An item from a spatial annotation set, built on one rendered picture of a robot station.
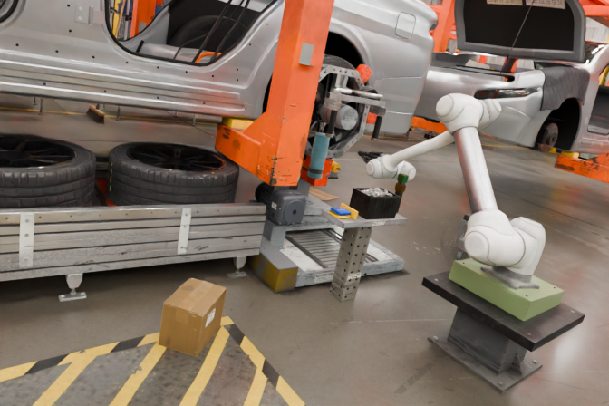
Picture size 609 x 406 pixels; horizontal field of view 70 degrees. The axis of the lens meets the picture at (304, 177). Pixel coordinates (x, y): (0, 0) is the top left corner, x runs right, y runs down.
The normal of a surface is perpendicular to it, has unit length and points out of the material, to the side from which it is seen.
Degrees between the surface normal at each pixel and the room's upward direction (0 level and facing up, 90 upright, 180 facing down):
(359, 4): 90
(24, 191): 90
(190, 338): 90
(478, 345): 90
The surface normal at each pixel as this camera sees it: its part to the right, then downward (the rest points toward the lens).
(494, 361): -0.77, 0.01
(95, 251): 0.55, 0.31
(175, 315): -0.21, 0.21
